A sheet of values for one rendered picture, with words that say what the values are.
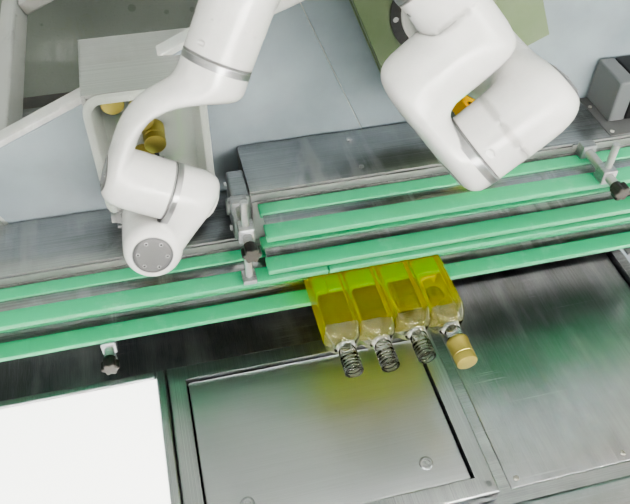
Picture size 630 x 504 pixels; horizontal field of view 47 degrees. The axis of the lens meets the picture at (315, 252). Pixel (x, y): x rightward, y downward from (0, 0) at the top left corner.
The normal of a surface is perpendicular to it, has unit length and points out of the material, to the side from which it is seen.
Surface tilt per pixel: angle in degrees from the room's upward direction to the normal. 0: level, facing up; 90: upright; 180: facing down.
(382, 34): 2
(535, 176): 90
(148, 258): 15
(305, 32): 0
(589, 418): 90
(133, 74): 90
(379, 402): 90
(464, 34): 36
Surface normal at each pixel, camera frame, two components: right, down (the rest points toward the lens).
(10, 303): 0.01, -0.69
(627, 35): 0.24, 0.70
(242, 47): 0.54, 0.48
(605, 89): -0.97, 0.16
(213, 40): -0.14, 0.28
